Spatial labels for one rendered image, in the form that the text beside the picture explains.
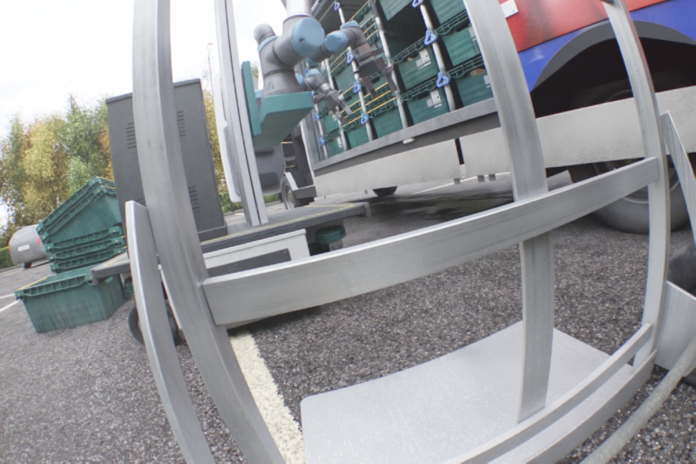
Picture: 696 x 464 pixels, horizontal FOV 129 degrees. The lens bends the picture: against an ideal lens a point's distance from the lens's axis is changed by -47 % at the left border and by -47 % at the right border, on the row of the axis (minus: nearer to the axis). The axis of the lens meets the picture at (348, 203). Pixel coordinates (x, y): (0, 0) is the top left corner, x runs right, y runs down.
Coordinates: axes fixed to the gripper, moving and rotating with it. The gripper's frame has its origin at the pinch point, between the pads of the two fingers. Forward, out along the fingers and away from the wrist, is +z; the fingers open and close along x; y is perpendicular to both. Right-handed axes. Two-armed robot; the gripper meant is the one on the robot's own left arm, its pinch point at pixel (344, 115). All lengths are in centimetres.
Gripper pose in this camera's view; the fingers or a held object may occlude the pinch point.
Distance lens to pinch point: 164.8
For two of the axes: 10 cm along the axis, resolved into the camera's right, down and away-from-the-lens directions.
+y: 7.7, -5.9, 2.6
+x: -2.4, 1.1, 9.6
